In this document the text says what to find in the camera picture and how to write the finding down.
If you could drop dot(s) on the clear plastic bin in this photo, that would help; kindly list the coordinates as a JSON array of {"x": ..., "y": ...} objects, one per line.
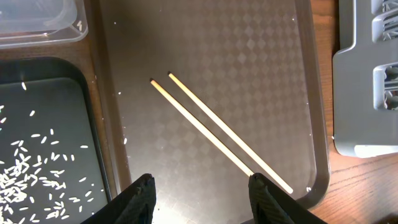
[{"x": 28, "y": 23}]

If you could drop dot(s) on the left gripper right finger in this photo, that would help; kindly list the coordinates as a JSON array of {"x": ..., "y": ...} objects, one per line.
[{"x": 270, "y": 204}]

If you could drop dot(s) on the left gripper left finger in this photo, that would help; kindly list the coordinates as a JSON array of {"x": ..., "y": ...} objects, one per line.
[{"x": 134, "y": 205}]

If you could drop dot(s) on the brown serving tray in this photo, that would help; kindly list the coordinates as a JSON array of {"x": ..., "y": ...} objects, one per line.
[{"x": 253, "y": 63}]

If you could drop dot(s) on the grey dishwasher rack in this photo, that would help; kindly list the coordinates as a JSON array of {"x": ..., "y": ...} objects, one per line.
[{"x": 365, "y": 79}]

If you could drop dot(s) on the pile of white rice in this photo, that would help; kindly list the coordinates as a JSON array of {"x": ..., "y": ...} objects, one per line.
[{"x": 25, "y": 174}]

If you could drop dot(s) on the black plastic tray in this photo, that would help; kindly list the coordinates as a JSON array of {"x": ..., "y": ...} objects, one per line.
[{"x": 56, "y": 124}]

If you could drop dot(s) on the wooden chopstick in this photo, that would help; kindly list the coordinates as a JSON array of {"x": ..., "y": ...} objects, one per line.
[
  {"x": 221, "y": 124},
  {"x": 203, "y": 129}
]

